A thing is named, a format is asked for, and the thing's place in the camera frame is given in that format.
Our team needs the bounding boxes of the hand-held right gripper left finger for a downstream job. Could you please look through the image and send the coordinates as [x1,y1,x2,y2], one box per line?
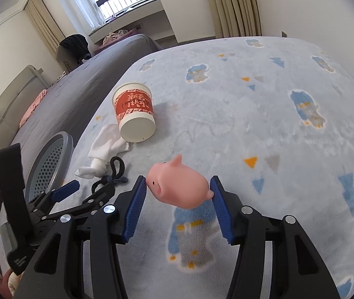
[13,175,148,299]

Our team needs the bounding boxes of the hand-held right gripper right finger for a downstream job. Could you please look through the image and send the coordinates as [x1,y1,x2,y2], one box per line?
[210,175,341,299]

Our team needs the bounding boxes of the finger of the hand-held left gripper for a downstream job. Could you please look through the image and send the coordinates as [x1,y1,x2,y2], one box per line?
[26,180,80,215]
[45,182,115,222]

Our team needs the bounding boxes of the grey perforated bin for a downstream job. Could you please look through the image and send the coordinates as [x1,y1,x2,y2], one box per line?
[24,131,74,198]

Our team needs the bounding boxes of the black cord loop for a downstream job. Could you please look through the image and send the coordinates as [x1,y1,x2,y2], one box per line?
[91,156,128,194]

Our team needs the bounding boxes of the pink pig toy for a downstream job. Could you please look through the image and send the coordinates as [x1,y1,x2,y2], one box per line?
[146,154,215,210]

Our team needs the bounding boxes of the white cloth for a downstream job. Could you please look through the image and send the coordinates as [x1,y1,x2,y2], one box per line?
[75,124,131,179]

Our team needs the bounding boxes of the pink cloth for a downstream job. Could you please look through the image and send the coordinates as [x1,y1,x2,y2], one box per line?
[19,89,47,128]

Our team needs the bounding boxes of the grey headboard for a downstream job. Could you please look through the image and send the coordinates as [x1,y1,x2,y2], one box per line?
[0,65,48,175]

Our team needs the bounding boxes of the light blue printed blanket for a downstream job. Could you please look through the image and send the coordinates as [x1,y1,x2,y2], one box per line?
[51,36,354,299]

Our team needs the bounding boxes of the red and white paper cup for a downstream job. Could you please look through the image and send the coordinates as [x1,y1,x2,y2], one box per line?
[112,82,156,144]

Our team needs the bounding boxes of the grey bed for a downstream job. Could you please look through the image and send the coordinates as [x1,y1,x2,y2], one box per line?
[9,34,165,175]

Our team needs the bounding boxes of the beige chair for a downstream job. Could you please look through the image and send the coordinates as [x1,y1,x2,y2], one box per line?
[56,45,86,74]

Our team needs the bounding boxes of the black garment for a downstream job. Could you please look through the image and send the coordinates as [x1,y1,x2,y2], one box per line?
[61,34,90,66]

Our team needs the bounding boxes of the narrow beige curtain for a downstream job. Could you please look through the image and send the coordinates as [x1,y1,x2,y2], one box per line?
[24,0,67,83]

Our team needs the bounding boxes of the pink bag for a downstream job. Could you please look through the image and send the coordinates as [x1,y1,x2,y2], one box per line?
[102,29,137,46]

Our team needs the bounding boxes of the white window bench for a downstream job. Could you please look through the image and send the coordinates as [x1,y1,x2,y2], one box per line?
[88,0,177,46]

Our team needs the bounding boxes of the white sheer curtain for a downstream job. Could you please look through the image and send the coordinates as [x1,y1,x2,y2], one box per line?
[60,0,106,33]

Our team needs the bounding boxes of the wide beige curtain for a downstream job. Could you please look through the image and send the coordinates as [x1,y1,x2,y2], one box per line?
[206,0,263,39]

